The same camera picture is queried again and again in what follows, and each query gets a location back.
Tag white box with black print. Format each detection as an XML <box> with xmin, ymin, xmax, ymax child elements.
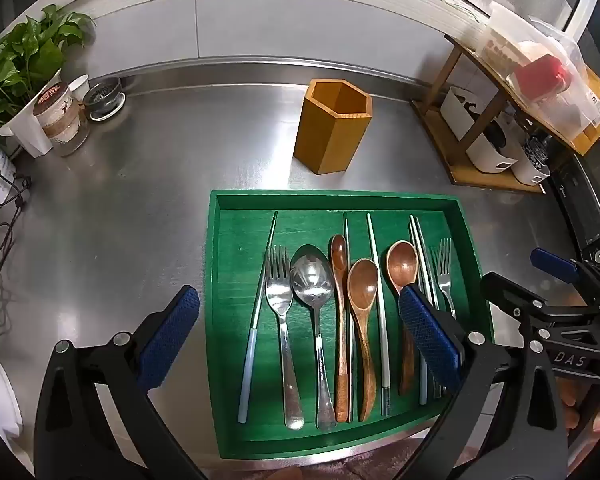
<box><xmin>440</xmin><ymin>86</ymin><xmax>506</xmax><ymax>146</ymax></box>

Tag black cables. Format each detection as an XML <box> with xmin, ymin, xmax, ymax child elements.
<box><xmin>0</xmin><ymin>167</ymin><xmax>33</xmax><ymax>341</ymax></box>

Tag white square plant pot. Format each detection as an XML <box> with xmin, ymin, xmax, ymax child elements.
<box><xmin>0</xmin><ymin>70</ymin><xmax>63</xmax><ymax>158</ymax></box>

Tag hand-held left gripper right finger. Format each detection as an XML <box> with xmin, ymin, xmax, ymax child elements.
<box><xmin>395</xmin><ymin>285</ymin><xmax>569</xmax><ymax>480</ymax></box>

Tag wooden shelf rack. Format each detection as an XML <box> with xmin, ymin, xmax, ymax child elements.
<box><xmin>410</xmin><ymin>34</ymin><xmax>600</xmax><ymax>195</ymax></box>

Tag black oven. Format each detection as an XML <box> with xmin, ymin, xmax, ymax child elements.
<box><xmin>545</xmin><ymin>135</ymin><xmax>600</xmax><ymax>281</ymax></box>

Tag metal strainer bowl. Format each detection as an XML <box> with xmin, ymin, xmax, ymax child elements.
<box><xmin>82</xmin><ymin>77</ymin><xmax>128</xmax><ymax>122</ymax></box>

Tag small metal fork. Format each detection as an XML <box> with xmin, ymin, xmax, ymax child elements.
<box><xmin>430</xmin><ymin>237</ymin><xmax>458</xmax><ymax>318</ymax></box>

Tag medium wooden spoon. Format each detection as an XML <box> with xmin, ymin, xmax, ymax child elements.
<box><xmin>347</xmin><ymin>258</ymin><xmax>380</xmax><ymax>423</ymax></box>

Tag green leafy plant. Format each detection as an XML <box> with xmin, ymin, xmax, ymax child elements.
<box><xmin>0</xmin><ymin>4</ymin><xmax>97</xmax><ymax>151</ymax></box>

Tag metal spoon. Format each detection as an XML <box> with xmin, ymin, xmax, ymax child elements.
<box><xmin>290</xmin><ymin>244</ymin><xmax>337</xmax><ymax>432</ymax></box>

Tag person's right hand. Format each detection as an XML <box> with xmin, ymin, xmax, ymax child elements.
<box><xmin>560</xmin><ymin>379</ymin><xmax>600</xmax><ymax>466</ymax></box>

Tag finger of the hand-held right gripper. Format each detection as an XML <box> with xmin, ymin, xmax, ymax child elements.
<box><xmin>530</xmin><ymin>247</ymin><xmax>600</xmax><ymax>306</ymax></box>
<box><xmin>480</xmin><ymin>271</ymin><xmax>551</xmax><ymax>333</ymax></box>

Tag small white cup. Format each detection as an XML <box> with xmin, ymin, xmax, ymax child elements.
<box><xmin>67</xmin><ymin>74</ymin><xmax>91</xmax><ymax>103</ymax></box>

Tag green wooden tray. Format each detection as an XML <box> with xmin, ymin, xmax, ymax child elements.
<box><xmin>207</xmin><ymin>189</ymin><xmax>496</xmax><ymax>461</ymax></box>

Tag large round wooden spoon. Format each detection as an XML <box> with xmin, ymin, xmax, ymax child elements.
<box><xmin>386</xmin><ymin>241</ymin><xmax>420</xmax><ymax>396</ymax></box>

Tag large metal fork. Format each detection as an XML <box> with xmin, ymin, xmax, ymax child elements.
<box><xmin>265</xmin><ymin>246</ymin><xmax>305</xmax><ymax>431</ymax></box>

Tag red packet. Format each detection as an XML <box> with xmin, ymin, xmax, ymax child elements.
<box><xmin>515</xmin><ymin>55</ymin><xmax>568</xmax><ymax>103</ymax></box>

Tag small slim wooden spoon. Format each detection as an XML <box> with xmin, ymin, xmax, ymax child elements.
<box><xmin>330</xmin><ymin>235</ymin><xmax>350</xmax><ymax>423</ymax></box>

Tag glass jar with paper label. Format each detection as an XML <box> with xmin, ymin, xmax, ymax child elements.
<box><xmin>32</xmin><ymin>82</ymin><xmax>91</xmax><ymax>157</ymax></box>

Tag hexagonal wooden utensil holder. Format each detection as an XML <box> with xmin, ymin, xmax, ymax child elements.
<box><xmin>293</xmin><ymin>79</ymin><xmax>373</xmax><ymax>176</ymax></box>

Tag pink fuzzy clothing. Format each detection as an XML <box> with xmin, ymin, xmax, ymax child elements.
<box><xmin>325</xmin><ymin>452</ymin><xmax>431</xmax><ymax>480</ymax></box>

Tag clear plastic bag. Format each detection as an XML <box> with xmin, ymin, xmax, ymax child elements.
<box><xmin>475</xmin><ymin>0</ymin><xmax>600</xmax><ymax>143</ymax></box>

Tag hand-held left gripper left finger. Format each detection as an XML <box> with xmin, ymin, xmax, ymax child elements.
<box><xmin>34</xmin><ymin>285</ymin><xmax>201</xmax><ymax>480</ymax></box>

